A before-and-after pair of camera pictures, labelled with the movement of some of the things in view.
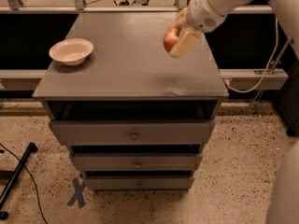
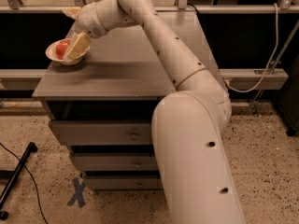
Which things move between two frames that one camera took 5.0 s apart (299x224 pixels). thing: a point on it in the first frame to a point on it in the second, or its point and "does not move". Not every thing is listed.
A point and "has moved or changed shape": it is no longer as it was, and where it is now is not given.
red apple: [170, 37] has moved or changed shape
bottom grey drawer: [138, 183] does not move
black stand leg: [33, 147] does not move
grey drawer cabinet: [134, 116] does not move
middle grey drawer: [136, 161] does not move
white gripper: [204, 15] to [88, 20]
